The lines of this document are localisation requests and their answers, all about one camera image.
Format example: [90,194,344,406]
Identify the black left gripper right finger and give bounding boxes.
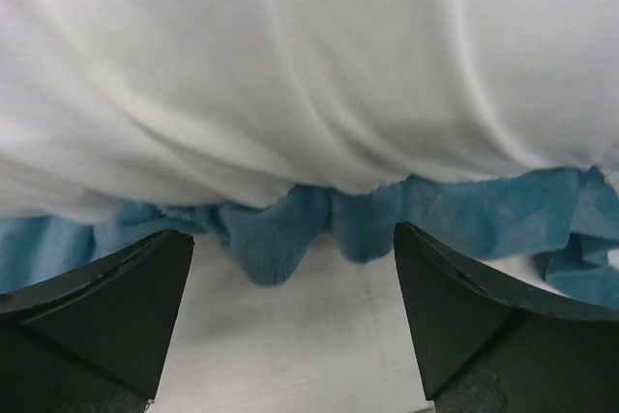
[394,223,618,413]

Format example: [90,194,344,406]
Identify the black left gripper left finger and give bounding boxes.
[1,231,194,412]

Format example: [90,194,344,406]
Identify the blue houndstooth bear pillowcase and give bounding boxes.
[0,0,619,308]

